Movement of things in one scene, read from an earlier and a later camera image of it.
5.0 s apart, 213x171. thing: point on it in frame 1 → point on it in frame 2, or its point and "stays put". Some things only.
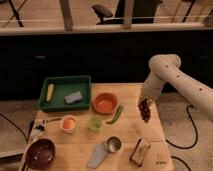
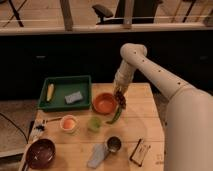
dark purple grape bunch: x=145 y=109 → x=120 y=99
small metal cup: x=113 y=144 stays put
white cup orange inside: x=68 y=123 stays put
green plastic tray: x=65 y=93 stays put
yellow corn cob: x=50 y=91 stays put
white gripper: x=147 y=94 → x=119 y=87
